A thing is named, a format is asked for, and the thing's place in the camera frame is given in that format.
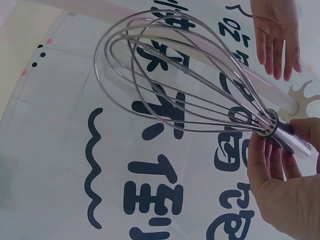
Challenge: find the person's right hand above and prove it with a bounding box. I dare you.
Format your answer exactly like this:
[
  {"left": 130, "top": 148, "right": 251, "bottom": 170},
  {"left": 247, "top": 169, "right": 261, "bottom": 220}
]
[{"left": 246, "top": 118, "right": 320, "bottom": 240}]

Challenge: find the person's left hand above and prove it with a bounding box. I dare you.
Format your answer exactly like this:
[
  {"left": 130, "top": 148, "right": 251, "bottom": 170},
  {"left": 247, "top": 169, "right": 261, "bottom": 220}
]
[{"left": 250, "top": 0, "right": 303, "bottom": 82}]

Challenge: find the metal balloon whisk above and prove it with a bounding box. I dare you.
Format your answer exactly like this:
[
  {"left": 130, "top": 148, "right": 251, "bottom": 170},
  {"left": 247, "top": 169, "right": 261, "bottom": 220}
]
[{"left": 93, "top": 11, "right": 314, "bottom": 160}]

